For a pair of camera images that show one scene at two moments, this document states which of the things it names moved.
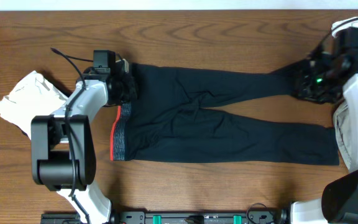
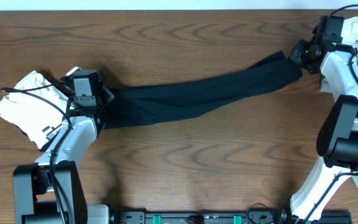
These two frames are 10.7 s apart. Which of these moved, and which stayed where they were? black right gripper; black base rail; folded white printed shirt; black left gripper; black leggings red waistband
Moved: black right gripper; black left gripper; black leggings red waistband
Stayed: black base rail; folded white printed shirt
